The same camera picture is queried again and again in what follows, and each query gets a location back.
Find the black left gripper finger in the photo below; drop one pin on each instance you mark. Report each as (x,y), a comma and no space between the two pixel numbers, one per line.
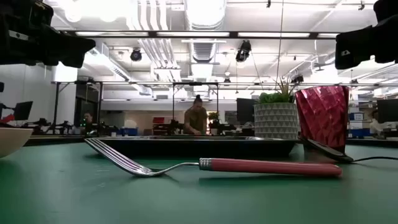
(73,49)

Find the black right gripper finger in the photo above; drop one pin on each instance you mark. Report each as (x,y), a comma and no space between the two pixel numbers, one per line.
(354,49)

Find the red faceted cup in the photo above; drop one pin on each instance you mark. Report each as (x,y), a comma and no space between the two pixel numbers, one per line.
(323,115)

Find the peach round plate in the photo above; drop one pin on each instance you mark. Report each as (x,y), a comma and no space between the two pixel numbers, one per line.
(12,140)

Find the black rectangular tray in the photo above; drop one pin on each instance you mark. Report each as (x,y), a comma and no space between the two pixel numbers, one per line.
(202,147)

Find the black computer monitor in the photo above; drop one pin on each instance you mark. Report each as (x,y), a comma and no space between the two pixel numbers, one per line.
(23,110)
(388,110)
(245,109)

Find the person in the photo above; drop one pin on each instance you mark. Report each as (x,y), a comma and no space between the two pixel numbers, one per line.
(375,124)
(88,121)
(196,118)

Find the green succulent plant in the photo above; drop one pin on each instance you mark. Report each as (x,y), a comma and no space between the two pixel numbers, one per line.
(270,98)

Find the blue storage bin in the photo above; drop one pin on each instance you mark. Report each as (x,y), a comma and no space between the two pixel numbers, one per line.
(129,131)

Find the white patterned plant pot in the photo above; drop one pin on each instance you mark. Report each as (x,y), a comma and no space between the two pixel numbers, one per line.
(275,121)

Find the red storage bin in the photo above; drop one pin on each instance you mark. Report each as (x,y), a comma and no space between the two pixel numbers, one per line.
(158,120)

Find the black ceiling spotlight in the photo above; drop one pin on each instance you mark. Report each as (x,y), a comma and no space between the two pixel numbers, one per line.
(243,51)

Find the black overhead rig bar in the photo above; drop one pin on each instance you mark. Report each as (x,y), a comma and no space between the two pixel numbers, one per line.
(192,34)

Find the small green potted plant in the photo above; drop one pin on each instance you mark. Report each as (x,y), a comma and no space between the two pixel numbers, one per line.
(213,116)

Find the green table mat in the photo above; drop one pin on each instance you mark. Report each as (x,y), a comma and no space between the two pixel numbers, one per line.
(186,199)

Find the black ceiling camera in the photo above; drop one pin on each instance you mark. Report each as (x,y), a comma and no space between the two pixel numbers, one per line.
(136,55)

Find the black aluminium table frame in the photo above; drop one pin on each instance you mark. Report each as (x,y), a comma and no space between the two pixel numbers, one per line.
(56,141)

